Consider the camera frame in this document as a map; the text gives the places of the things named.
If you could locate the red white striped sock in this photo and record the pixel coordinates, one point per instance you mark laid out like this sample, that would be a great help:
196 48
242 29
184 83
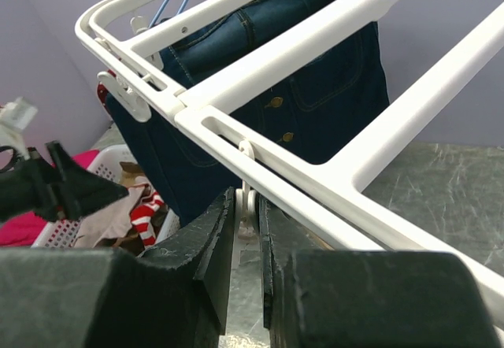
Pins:
141 217

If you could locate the dark blue denim garment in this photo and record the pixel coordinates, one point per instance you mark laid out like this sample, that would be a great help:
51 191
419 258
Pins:
313 113

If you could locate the red polka dot garment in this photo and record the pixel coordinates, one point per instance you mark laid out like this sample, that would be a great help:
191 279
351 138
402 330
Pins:
102 93

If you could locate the white plastic clip hanger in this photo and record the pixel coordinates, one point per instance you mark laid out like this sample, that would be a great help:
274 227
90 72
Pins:
327 198

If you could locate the beige striped-cuff sock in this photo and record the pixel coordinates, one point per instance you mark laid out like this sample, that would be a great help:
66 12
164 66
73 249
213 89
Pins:
112 222

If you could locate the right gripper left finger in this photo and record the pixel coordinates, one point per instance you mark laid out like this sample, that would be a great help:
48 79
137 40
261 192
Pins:
174 294

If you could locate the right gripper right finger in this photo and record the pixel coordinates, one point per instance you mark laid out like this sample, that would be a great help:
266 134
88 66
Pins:
313 297

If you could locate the pink folded cloth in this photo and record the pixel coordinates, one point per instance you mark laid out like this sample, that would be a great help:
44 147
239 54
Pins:
30 230

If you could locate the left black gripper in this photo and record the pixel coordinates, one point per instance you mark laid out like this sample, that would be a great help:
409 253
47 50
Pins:
64 191

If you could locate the white laundry basket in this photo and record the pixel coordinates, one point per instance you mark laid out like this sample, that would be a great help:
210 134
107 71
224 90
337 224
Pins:
90 190

